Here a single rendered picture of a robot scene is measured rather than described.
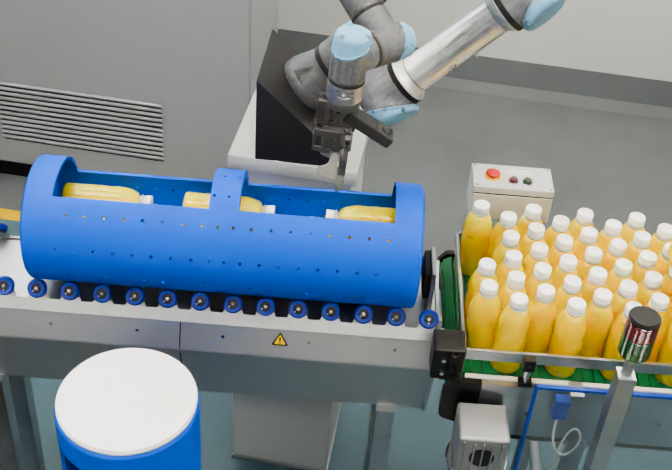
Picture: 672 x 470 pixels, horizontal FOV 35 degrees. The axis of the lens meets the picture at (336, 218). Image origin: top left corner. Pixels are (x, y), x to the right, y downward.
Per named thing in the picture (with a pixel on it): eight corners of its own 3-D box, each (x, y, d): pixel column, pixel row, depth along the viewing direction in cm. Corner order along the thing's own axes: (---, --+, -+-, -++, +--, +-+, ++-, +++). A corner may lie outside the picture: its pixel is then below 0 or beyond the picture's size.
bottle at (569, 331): (580, 366, 245) (597, 306, 233) (565, 383, 240) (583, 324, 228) (553, 351, 248) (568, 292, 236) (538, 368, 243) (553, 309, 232)
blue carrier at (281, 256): (59, 219, 265) (45, 128, 245) (411, 247, 265) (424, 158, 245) (29, 303, 244) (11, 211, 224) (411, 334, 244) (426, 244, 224)
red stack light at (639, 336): (620, 321, 212) (625, 307, 209) (652, 324, 212) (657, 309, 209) (625, 344, 207) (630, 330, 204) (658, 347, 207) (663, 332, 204)
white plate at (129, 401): (72, 342, 222) (72, 346, 222) (39, 447, 200) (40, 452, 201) (205, 351, 222) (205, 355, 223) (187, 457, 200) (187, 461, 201)
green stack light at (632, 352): (614, 339, 215) (620, 321, 212) (646, 342, 215) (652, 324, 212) (620, 362, 210) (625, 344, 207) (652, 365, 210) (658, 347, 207)
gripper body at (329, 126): (314, 133, 228) (320, 85, 221) (354, 139, 228) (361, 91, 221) (310, 153, 222) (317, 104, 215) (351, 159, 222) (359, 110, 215)
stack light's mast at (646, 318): (608, 360, 218) (626, 303, 208) (639, 363, 218) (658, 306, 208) (613, 383, 213) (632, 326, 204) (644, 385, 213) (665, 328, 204)
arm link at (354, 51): (384, 35, 209) (351, 45, 204) (376, 83, 215) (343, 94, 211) (358, 17, 213) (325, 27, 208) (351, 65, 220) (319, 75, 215)
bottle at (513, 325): (518, 377, 241) (533, 317, 229) (487, 370, 242) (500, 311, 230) (521, 355, 246) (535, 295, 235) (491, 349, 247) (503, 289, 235)
